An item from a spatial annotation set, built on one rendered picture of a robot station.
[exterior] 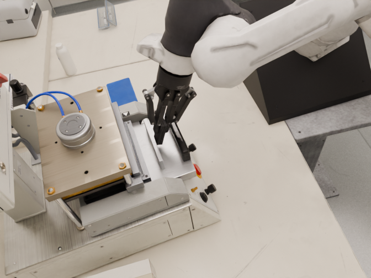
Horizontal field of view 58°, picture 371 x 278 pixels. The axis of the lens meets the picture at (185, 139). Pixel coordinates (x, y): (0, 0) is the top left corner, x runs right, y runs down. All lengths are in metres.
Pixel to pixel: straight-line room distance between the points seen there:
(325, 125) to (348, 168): 0.88
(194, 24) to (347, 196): 1.55
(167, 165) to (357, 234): 1.27
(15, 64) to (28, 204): 0.89
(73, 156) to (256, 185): 0.57
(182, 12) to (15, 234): 0.66
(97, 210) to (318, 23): 0.59
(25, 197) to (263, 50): 0.63
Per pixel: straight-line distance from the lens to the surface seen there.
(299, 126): 1.23
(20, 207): 0.92
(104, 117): 0.82
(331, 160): 2.11
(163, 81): 0.72
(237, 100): 1.29
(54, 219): 0.93
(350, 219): 1.95
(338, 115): 1.30
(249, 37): 0.55
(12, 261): 0.93
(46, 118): 0.88
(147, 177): 0.83
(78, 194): 0.81
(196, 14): 0.63
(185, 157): 0.85
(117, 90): 1.41
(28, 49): 1.73
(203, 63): 0.56
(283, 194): 1.08
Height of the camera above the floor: 1.69
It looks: 52 degrees down
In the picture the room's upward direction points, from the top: 9 degrees counter-clockwise
